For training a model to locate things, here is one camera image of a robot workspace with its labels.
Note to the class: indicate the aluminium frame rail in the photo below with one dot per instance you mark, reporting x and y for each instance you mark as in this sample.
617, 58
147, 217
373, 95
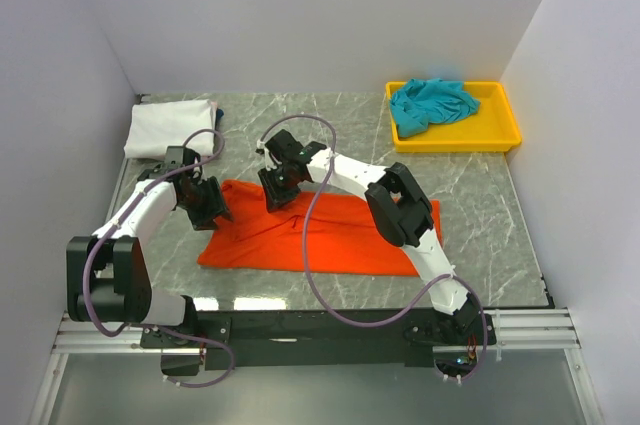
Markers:
532, 329

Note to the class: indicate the folded white t-shirt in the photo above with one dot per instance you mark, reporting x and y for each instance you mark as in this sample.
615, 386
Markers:
156, 126

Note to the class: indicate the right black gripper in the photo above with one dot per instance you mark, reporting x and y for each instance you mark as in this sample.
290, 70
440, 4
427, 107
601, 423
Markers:
274, 197

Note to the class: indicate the orange t-shirt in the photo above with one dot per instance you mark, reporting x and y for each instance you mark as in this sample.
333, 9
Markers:
342, 237

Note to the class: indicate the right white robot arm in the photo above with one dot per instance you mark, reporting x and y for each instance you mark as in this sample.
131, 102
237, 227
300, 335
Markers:
401, 212

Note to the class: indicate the black base beam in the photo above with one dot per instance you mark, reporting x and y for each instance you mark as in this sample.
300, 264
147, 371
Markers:
218, 340

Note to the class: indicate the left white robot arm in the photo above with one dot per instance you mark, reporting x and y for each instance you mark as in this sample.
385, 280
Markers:
106, 274

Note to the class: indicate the folded dark blue t-shirt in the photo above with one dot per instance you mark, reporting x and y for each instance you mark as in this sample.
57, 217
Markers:
218, 118

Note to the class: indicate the yellow plastic tray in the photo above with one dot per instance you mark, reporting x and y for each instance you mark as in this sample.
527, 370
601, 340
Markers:
492, 129

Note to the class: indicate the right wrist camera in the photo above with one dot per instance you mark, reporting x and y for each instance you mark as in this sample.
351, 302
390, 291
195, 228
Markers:
261, 149

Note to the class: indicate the teal t-shirt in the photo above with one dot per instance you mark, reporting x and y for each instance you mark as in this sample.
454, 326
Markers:
420, 103

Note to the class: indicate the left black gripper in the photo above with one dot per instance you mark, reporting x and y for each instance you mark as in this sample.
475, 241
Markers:
203, 220

